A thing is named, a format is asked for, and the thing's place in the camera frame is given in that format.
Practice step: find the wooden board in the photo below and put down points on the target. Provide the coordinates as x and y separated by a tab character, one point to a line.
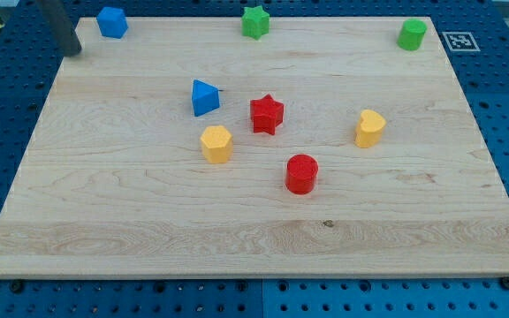
113	184

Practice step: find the blue triangle block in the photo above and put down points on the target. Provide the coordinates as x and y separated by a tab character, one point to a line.
205	98

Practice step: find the green cylinder block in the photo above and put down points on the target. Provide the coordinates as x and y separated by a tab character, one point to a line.
411	34

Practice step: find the green star block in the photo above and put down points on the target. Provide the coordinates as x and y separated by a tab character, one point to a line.
255	22

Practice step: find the yellow heart block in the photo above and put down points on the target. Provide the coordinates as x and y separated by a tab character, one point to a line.
369	129

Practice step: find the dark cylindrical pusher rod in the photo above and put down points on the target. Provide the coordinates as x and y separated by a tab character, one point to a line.
60	26

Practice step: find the blue cube block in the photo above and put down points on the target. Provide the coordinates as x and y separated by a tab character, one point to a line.
112	22

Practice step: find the red cylinder block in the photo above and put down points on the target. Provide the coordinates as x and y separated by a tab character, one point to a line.
301	174

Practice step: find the red star block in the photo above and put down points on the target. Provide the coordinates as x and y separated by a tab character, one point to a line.
266	114

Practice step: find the yellow hexagon block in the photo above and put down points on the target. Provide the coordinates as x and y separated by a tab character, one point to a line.
216	144

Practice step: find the white fiducial marker tag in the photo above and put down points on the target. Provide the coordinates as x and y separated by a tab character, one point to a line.
459	41

